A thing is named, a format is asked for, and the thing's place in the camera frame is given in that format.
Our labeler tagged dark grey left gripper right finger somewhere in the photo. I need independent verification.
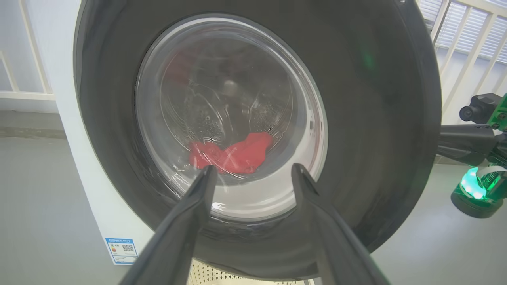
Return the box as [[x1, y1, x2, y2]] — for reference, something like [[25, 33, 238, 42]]
[[291, 163, 391, 285]]

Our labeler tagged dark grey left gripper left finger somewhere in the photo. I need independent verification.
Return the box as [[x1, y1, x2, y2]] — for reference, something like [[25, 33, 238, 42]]
[[119, 165, 218, 285]]

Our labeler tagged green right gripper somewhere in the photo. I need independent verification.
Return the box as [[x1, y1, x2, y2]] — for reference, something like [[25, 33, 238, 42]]
[[438, 93, 507, 167]]

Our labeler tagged dark round washing machine door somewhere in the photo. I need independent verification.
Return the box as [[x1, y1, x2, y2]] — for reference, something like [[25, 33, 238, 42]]
[[73, 0, 442, 281]]

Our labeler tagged red white garment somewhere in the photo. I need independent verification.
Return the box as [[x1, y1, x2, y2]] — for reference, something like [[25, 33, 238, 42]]
[[189, 132, 274, 175]]

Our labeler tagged beige perforated laundry basket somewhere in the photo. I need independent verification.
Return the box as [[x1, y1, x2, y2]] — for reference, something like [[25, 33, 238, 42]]
[[186, 259, 315, 285]]

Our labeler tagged white washing machine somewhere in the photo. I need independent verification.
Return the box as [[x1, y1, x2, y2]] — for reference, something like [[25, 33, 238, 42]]
[[24, 0, 155, 266]]

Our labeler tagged blue white energy label sticker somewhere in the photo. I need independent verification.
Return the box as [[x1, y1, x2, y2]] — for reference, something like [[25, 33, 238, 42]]
[[105, 237, 138, 265]]

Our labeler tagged white metal railing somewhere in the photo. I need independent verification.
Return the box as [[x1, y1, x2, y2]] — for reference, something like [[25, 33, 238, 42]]
[[416, 0, 507, 123], [0, 0, 56, 101]]

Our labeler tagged perforated steel drum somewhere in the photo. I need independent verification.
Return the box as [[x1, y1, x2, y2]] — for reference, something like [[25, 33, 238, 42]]
[[158, 36, 294, 179]]

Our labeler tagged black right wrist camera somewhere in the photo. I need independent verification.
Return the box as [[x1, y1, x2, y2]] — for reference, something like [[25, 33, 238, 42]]
[[459, 93, 503, 123]]

